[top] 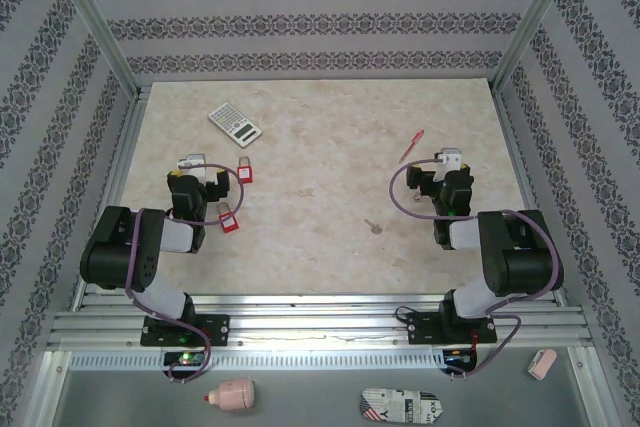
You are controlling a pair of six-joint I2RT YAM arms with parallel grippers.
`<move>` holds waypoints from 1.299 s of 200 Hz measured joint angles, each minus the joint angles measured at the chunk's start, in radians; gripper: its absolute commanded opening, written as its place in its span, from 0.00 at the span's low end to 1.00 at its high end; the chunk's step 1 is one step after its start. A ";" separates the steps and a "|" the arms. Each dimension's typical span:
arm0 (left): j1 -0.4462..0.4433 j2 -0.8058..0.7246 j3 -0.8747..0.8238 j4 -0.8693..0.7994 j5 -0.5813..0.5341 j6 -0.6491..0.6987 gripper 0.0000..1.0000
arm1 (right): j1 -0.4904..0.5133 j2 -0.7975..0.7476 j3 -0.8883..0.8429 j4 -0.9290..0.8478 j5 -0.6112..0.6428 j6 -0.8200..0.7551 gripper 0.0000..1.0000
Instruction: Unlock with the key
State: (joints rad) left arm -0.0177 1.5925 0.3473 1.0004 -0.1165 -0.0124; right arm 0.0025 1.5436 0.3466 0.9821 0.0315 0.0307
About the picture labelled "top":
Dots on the red safety padlock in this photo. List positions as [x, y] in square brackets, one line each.
[229, 223]
[244, 174]

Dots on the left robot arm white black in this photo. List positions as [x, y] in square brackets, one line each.
[120, 252]

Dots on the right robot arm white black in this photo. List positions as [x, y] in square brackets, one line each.
[525, 267]

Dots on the red pen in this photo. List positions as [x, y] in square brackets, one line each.
[411, 146]

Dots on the white scientific calculator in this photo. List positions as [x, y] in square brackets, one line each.
[235, 124]

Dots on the small controller board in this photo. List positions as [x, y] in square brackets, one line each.
[186, 359]
[460, 358]

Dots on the pink white small case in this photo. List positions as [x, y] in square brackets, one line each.
[541, 363]

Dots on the pink small bottle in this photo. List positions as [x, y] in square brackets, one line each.
[235, 393]

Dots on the newspaper print pencil case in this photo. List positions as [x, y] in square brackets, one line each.
[400, 406]

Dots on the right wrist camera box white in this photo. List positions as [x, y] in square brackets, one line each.
[450, 159]

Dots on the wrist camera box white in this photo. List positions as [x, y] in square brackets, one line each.
[192, 162]
[450, 159]

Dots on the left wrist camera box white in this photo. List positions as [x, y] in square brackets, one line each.
[192, 162]

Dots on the aluminium side rail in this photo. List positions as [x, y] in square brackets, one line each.
[524, 172]
[114, 172]

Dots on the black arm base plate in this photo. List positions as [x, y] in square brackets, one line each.
[215, 329]
[425, 329]

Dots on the aluminium frame post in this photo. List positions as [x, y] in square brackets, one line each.
[535, 17]
[95, 17]

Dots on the aluminium mounting rail frame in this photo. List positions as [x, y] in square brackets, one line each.
[320, 322]

